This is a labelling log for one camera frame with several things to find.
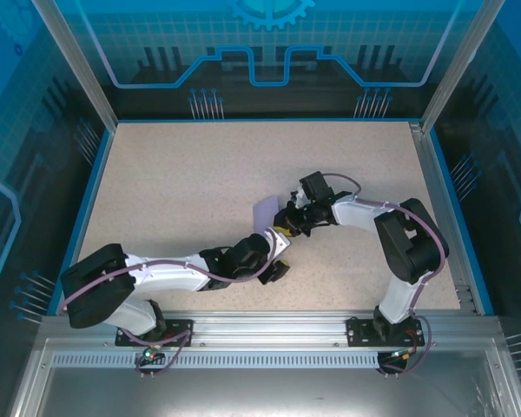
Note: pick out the lavender cloth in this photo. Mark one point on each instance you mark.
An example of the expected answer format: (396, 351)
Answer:
(265, 213)

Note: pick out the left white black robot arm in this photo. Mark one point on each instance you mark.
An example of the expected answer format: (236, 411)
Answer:
(169, 278)

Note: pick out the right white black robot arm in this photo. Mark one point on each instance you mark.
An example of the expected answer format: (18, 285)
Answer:
(356, 215)

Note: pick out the blue table border strip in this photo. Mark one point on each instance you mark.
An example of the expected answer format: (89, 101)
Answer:
(447, 187)
(94, 187)

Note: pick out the aluminium mounting rail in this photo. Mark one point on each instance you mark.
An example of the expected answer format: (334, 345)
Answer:
(269, 330)

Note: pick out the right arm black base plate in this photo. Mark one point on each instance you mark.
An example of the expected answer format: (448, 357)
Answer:
(358, 332)

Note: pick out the grey metal tray frame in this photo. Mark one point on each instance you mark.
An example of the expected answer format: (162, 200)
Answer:
(269, 391)

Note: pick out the aluminium side rail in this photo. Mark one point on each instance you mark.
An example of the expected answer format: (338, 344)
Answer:
(430, 174)

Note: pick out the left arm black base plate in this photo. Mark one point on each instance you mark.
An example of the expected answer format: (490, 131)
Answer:
(122, 341)

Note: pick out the aluminium enclosure post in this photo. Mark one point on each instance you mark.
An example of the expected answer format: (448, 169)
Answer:
(460, 65)
(78, 65)

